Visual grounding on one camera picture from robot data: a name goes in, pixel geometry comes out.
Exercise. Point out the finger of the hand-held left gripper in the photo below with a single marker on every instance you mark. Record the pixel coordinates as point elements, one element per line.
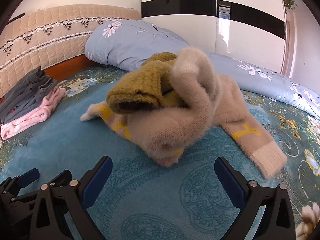
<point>28,176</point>
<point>61,178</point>

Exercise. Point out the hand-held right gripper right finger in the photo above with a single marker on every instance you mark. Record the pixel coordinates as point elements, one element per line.
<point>230,182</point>

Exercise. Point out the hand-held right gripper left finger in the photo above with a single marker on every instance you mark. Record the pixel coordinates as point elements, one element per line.
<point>97,181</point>

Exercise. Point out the beige fuzzy sweater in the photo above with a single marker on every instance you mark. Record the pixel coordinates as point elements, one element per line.
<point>160,125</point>

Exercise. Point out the olive knit sweater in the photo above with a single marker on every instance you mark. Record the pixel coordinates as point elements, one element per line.
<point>140,85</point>

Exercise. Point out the folded pink clothes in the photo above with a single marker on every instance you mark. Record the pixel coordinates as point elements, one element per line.
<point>37,115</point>

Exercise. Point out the folded grey clothes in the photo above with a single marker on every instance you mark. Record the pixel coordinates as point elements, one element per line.
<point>25,95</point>

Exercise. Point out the teal floral blanket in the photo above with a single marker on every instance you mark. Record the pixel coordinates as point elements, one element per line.
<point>162,192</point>

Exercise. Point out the beige quilted headboard cover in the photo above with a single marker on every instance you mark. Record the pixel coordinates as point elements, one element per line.
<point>50,45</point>

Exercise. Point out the light blue floral quilt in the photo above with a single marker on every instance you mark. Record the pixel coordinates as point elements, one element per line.
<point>130,45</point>

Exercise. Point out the hanging green plant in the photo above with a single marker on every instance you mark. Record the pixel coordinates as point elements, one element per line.
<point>288,0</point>

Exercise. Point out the wooden bed frame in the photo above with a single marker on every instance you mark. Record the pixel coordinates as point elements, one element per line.
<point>72,66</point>

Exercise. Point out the pink door frame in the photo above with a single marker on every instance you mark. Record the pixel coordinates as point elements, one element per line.
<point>287,50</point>

